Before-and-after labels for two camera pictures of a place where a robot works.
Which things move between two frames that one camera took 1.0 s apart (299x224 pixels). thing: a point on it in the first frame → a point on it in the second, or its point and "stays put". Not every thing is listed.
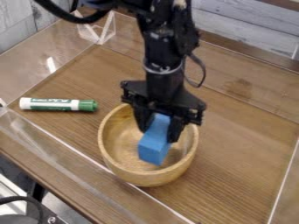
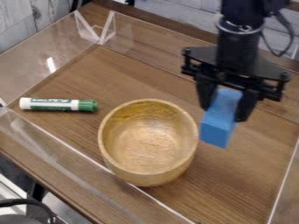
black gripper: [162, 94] → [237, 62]
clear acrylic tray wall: [105, 195] stays put
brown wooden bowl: [118, 142] stays put
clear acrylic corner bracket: [97, 32] stays put
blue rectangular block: [154, 144] → [218, 122]
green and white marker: [66, 104] stays put
